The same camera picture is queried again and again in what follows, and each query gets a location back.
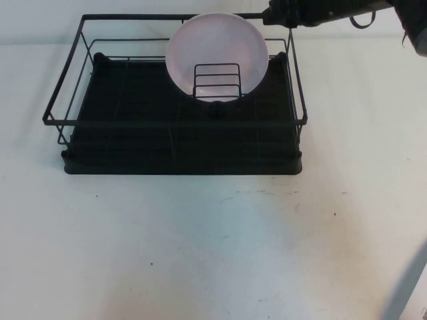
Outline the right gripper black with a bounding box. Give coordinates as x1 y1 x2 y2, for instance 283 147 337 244
262 0 298 29

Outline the pale pink round plate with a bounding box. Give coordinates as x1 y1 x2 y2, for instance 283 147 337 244
165 12 270 103

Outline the black plastic drain tray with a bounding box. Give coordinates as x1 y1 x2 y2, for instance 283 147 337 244
61 51 304 176

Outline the white panel with label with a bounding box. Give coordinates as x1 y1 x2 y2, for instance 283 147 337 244
408 276 427 320

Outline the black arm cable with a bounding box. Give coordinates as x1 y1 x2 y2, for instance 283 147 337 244
348 9 378 30

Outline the black wire plate holder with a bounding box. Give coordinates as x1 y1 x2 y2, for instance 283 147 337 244
191 63 242 101

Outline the black wire dish rack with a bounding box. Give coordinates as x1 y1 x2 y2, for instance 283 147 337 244
42 13 307 147

